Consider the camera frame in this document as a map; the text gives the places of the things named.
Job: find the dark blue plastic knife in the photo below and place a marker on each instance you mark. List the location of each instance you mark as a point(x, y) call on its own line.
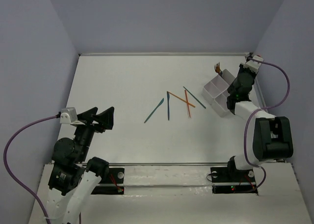
point(168, 105)

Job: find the red orange chopstick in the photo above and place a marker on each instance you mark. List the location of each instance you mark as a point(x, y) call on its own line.
point(188, 106)

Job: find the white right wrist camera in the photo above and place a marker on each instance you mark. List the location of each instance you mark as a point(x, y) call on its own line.
point(253, 63)

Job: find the aluminium table rail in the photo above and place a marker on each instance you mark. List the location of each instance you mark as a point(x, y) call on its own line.
point(169, 164)

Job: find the copper fork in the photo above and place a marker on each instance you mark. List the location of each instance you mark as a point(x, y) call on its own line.
point(217, 69)

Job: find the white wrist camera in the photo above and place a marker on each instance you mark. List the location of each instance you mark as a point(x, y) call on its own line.
point(68, 115)
point(253, 63)

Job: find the teal plastic knife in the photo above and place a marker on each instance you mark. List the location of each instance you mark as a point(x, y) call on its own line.
point(153, 111)

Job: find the orange yellow chopstick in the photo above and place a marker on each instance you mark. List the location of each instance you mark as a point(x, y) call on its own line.
point(181, 99)

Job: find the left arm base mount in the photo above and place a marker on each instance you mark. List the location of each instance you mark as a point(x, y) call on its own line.
point(113, 184)

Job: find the teal chopstick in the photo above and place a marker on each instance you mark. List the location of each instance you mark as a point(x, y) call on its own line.
point(195, 97)

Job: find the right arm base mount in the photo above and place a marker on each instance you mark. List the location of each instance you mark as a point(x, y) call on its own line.
point(240, 182)

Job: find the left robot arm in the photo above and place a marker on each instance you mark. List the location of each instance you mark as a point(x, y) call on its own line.
point(70, 184)

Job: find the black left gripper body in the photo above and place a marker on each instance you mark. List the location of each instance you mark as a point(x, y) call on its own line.
point(91, 123)

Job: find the white divided utensil container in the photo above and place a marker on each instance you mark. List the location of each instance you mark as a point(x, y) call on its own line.
point(215, 92)

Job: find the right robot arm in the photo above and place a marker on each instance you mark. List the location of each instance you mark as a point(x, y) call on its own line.
point(266, 137)

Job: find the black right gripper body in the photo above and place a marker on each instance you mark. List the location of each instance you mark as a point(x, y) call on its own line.
point(243, 70)

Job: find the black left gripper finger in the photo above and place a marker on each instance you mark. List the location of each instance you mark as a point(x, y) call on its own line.
point(87, 116)
point(106, 119)

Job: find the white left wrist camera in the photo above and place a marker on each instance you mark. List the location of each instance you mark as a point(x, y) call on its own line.
point(68, 115)

